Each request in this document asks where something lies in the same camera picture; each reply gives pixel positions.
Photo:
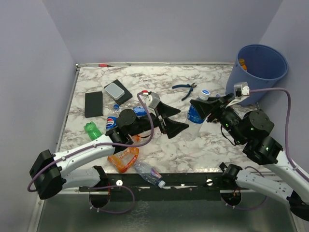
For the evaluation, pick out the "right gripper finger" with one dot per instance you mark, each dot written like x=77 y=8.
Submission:
x=226 y=100
x=204 y=108

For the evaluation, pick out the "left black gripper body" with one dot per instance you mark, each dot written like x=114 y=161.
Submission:
x=155 y=122

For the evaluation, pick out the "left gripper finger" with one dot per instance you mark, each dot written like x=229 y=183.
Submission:
x=173 y=128
x=167 y=111

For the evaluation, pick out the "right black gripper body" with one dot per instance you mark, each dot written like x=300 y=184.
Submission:
x=227 y=117

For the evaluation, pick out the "clear bottle blue label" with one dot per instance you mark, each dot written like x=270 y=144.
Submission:
x=195 y=123

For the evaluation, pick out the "crushed bottle blue cap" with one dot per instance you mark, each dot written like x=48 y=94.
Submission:
x=117 y=111

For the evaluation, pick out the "small orange juice bottle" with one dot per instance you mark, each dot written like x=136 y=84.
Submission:
x=242 y=64

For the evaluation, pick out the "Pepsi label bottle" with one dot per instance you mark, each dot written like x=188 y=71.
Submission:
x=111 y=123

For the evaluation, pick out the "small clear water bottle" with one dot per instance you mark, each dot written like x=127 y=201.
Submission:
x=149 y=174

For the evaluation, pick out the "blue plastic bin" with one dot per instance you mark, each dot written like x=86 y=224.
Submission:
x=265 y=67

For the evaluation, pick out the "clear bottle orange pattern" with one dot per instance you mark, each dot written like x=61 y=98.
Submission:
x=136 y=139

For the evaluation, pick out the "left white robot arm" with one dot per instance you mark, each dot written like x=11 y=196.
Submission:
x=52 y=173

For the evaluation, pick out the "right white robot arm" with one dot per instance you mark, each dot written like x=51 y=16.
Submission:
x=253 y=132

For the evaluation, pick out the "black flat box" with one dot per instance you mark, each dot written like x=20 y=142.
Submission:
x=127 y=96

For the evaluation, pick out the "white grey router box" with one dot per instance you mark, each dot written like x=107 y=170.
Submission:
x=114 y=91

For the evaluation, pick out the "crushed orange label bottle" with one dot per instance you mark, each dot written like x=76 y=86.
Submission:
x=122 y=161

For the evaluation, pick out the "green bear shaped bottle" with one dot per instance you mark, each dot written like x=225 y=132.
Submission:
x=92 y=130

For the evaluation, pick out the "black foam block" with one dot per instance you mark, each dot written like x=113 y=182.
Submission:
x=93 y=106

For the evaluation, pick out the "red marker pen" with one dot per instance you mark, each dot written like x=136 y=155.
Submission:
x=105 y=65

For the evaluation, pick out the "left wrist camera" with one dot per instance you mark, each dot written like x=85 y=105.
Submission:
x=152 y=99

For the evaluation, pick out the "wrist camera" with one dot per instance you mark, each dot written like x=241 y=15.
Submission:
x=241 y=89
x=152 y=99

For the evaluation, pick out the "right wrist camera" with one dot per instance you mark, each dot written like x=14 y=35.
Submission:
x=241 y=89

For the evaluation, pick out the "black mounting rail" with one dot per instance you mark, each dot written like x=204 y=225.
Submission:
x=178 y=187

